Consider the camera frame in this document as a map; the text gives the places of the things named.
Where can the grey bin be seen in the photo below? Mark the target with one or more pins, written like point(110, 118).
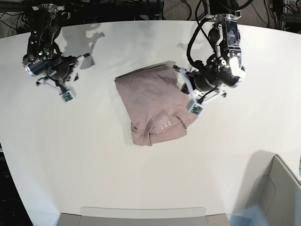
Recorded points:
point(92, 216)
point(278, 194)

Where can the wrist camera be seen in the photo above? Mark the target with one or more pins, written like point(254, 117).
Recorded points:
point(194, 107)
point(67, 96)

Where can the grey bin front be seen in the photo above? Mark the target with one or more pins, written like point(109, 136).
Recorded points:
point(92, 216)

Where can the grey bin right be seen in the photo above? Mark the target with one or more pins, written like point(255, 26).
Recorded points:
point(278, 194)

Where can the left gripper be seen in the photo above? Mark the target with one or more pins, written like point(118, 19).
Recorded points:
point(198, 87)

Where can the blue cloth in bin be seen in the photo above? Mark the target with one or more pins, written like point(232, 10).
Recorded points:
point(251, 216)

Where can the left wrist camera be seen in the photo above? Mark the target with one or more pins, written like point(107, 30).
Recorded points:
point(194, 107)

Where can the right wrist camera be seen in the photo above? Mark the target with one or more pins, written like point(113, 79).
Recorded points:
point(67, 96)

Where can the pink T-shirt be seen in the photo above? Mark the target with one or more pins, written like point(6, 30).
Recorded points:
point(155, 104)

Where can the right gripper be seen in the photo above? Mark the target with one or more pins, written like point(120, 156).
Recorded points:
point(62, 75)

